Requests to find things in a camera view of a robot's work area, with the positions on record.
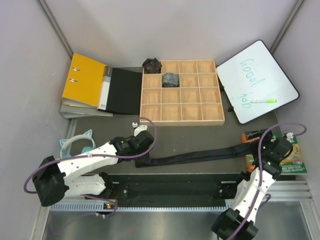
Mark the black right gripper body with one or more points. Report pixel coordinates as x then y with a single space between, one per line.
267 140

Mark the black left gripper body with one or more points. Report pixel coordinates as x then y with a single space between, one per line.
140 150

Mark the brown blue striped tie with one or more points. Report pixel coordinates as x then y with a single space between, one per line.
235 151

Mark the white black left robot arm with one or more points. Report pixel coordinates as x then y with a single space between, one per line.
72 177

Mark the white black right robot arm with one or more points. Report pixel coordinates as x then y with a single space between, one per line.
238 221

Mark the green treehouse book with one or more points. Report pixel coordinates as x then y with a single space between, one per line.
294 164

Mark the green marker pen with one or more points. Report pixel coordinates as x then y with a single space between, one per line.
260 101

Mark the dark grey table mat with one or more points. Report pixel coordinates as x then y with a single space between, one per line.
174 140

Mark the black folder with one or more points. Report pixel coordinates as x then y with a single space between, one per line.
120 91

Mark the white whiteboard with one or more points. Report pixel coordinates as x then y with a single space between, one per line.
254 74

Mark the wooden compartment tray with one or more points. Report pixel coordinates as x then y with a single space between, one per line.
196 102

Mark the rolled grey tie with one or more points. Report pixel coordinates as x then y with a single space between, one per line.
170 80

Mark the grey folder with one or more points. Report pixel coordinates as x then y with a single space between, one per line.
73 112

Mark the rolled dark brown tie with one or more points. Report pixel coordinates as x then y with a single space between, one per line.
152 66

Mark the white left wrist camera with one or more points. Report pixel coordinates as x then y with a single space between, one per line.
137 128

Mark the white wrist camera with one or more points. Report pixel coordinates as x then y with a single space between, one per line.
289 135
137 128

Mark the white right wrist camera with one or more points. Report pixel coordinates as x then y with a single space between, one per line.
289 135

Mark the yellow ring binder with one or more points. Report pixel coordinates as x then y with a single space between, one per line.
84 82

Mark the grey slotted cable duct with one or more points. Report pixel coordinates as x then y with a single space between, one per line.
100 206

